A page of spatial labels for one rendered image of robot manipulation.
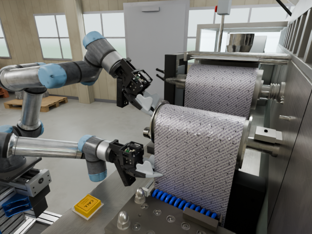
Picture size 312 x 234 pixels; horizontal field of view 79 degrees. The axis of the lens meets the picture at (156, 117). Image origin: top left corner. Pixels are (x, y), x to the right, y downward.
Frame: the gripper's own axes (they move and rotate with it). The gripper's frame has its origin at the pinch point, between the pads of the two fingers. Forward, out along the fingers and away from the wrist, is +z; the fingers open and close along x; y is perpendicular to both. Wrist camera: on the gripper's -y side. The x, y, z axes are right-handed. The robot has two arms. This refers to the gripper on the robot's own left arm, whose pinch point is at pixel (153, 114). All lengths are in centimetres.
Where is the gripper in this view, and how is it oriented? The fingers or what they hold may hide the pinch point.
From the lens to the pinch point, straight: 64.9
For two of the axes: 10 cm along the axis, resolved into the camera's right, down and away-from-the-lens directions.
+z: 6.7, 7.4, -1.1
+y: 5.6, -5.9, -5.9
